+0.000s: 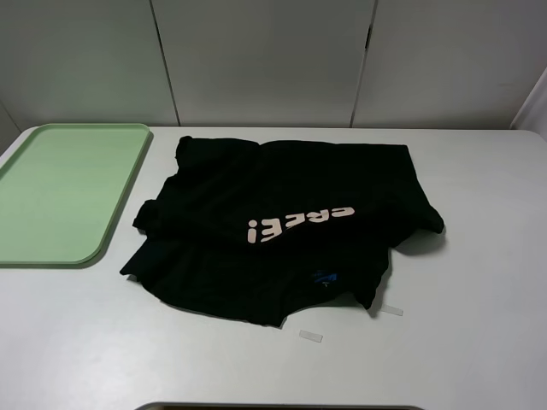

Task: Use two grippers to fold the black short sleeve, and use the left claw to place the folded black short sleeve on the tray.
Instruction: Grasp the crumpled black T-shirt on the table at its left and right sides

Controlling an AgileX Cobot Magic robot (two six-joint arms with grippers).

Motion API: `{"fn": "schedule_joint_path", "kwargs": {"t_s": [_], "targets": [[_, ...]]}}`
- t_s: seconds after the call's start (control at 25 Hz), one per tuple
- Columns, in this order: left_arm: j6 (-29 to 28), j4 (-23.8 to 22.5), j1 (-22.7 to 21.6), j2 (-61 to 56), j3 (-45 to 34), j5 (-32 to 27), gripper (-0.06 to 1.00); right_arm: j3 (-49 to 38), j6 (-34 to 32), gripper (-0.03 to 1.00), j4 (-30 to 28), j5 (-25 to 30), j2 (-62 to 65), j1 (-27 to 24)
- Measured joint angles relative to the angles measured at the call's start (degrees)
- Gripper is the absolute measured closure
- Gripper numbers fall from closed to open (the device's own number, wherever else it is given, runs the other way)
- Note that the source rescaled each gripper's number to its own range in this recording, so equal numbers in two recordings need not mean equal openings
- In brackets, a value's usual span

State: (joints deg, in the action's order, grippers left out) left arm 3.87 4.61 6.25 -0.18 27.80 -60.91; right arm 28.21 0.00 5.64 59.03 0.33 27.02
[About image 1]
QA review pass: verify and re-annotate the black short sleeve t-shirt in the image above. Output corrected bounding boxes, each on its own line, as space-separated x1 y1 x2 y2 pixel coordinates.
121 136 444 327

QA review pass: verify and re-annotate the light green plastic tray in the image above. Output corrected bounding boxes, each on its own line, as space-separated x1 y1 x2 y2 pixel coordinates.
1 124 151 267

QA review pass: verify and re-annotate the clear tape strip front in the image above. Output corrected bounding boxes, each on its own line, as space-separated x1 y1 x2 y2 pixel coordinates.
299 330 323 343

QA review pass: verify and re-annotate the clear tape strip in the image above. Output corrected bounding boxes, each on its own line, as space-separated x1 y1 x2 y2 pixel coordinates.
380 304 403 316
299 330 323 343

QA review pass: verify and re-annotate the clear tape strip right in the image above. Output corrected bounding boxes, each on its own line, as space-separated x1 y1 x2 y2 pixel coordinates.
380 304 403 316

